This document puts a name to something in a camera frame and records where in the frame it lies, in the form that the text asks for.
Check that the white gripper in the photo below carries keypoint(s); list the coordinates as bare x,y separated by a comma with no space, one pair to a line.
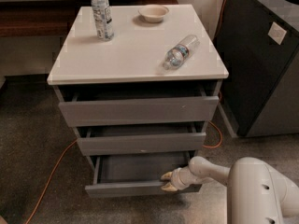
177,179

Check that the grey bottom drawer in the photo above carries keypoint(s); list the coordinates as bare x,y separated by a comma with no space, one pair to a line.
133,174

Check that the grey drawer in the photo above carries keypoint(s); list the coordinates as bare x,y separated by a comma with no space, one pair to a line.
139,139
133,174
136,103

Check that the clear water bottle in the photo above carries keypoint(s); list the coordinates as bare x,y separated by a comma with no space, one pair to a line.
103,19
181,52

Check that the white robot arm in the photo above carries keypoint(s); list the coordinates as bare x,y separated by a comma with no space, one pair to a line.
256,192

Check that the white-topped grey drawer cabinet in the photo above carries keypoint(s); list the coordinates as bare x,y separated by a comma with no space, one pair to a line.
136,53

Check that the grey middle drawer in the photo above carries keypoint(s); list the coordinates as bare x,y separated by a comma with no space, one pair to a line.
139,139

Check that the grey top drawer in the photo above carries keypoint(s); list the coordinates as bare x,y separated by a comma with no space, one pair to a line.
136,103

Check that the upright clear water bottle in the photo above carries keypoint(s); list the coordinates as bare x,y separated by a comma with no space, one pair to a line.
103,19

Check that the beige paper bowl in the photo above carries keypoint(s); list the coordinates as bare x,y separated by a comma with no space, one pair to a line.
153,13

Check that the dark grey bin cabinet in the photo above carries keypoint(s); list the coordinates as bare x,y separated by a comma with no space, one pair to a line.
261,93

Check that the white label on cabinet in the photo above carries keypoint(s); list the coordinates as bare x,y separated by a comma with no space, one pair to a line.
277,33

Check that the dark wooden bench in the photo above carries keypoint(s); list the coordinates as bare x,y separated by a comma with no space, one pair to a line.
35,18

